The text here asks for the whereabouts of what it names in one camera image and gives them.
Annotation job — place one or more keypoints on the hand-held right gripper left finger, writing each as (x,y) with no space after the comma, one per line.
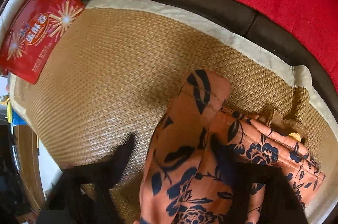
(121,158)

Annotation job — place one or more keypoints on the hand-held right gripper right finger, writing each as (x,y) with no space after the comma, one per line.
(274,195)

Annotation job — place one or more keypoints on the orange floral shirt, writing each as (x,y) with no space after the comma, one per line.
(184,134)

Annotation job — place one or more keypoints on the woven straw mat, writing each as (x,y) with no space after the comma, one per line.
(105,68)

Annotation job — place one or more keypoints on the blue and yellow object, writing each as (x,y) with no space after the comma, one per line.
(15,115)

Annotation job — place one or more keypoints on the red snack bag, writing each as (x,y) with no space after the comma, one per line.
(39,31)

